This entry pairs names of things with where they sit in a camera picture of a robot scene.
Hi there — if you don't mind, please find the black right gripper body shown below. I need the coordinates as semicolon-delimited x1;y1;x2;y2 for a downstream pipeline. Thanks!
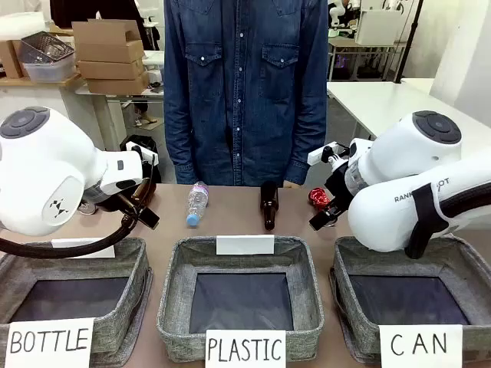
323;165;357;215

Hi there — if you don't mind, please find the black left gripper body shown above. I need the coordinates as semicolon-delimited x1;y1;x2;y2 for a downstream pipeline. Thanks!
117;176;157;211

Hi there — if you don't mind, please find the crushed red can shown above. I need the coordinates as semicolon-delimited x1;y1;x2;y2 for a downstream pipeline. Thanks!
308;187;331;212

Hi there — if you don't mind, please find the small plastic bottle blue cap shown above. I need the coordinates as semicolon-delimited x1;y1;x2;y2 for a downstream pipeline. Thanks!
186;181;210;227

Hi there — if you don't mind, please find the person's left forearm denim sleeve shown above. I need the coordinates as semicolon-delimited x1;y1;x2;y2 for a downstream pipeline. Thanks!
284;87;329;186

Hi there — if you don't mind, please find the person's right forearm denim sleeve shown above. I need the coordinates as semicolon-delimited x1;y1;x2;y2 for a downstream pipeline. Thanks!
163;87;197;185

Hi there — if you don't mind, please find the grey fabric basket can label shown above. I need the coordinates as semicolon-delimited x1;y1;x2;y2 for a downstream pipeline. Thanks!
329;234;491;365

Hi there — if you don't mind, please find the grey fabric basket bottle label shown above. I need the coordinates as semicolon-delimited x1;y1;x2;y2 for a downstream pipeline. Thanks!
0;237;154;368

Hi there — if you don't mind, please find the grey fabric basket plastic label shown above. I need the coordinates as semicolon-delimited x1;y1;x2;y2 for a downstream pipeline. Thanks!
156;235;325;363

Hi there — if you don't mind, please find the white paper label CAN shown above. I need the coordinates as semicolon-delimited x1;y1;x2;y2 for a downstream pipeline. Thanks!
378;324;464;368

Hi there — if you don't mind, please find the black bag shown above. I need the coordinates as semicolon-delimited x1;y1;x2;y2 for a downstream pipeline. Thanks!
119;133;163;184

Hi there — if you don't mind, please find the slim brown glass bottle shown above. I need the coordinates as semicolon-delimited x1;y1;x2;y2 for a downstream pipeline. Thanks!
259;180;281;232

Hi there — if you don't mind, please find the blank white card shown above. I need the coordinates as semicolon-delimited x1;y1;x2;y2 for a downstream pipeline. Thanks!
51;237;117;259
216;234;276;256

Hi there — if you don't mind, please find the large white table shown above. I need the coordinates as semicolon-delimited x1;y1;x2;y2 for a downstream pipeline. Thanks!
325;77;437;143

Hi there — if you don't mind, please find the white desk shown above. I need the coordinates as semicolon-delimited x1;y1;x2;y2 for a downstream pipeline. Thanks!
74;49;166;154

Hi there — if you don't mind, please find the flat closed cardboard box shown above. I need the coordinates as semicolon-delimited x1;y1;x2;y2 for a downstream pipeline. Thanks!
84;71;150;95
77;57;147;81

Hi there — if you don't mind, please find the person in denim shirt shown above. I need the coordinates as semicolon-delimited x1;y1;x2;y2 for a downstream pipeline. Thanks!
163;0;330;187

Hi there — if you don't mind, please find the white paper label PLASTIC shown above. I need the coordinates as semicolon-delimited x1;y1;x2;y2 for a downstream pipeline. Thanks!
205;329;288;368

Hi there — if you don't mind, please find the open cardboard box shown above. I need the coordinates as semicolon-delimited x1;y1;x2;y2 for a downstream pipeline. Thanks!
71;18;145;64

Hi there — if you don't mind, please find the white paper label BOTTLE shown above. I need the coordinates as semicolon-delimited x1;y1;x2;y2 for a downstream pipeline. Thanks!
5;317;96;368

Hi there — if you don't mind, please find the clear plastic container mesh lid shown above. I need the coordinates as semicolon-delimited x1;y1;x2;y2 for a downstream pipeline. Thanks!
18;31;77;84

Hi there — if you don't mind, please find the white box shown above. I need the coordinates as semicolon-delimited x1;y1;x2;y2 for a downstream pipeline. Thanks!
354;8;402;47

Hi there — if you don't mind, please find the black stand pole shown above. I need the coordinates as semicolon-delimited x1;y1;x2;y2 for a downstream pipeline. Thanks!
405;0;425;82

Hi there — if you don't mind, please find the background person in black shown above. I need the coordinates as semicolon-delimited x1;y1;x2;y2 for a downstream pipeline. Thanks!
49;0;154;51

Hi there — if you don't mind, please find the small cardboard box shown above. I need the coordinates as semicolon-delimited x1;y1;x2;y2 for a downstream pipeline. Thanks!
0;38;25;80

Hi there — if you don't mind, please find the white foam sheet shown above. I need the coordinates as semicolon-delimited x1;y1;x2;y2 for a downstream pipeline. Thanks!
0;11;51;41

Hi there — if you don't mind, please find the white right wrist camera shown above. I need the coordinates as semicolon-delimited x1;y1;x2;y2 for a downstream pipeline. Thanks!
308;142;350;168

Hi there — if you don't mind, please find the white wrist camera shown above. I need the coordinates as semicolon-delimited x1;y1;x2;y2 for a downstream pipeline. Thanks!
308;142;350;168
125;140;159;165

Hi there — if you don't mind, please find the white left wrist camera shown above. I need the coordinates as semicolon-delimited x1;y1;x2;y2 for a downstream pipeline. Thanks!
125;140;159;165

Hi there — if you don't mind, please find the black sleeved left arm cable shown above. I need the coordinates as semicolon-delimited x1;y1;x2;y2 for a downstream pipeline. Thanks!
0;155;160;259

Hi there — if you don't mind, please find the black strap on arm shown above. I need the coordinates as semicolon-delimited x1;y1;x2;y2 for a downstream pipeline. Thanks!
404;182;444;260

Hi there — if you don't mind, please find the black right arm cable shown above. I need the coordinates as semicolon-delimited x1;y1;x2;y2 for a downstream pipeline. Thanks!
437;178;491;235

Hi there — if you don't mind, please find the grey metal frame table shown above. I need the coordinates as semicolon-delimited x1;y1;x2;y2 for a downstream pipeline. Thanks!
328;36;408;82

